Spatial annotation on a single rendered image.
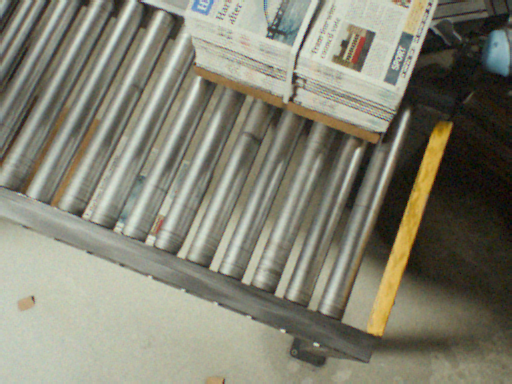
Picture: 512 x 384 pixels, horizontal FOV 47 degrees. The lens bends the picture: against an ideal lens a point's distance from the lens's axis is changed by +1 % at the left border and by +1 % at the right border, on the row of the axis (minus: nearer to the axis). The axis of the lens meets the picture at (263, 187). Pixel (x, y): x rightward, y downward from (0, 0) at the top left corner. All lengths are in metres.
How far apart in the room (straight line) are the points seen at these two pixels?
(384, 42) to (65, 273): 1.32
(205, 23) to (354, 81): 0.26
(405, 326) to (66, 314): 1.04
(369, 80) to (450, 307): 1.16
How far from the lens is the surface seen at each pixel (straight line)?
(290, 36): 0.97
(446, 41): 1.31
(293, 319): 1.08
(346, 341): 1.09
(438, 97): 1.23
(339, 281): 1.09
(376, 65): 0.96
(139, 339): 1.90
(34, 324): 1.99
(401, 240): 1.10
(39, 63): 1.28
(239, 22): 0.98
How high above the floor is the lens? 1.87
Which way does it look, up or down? 75 degrees down
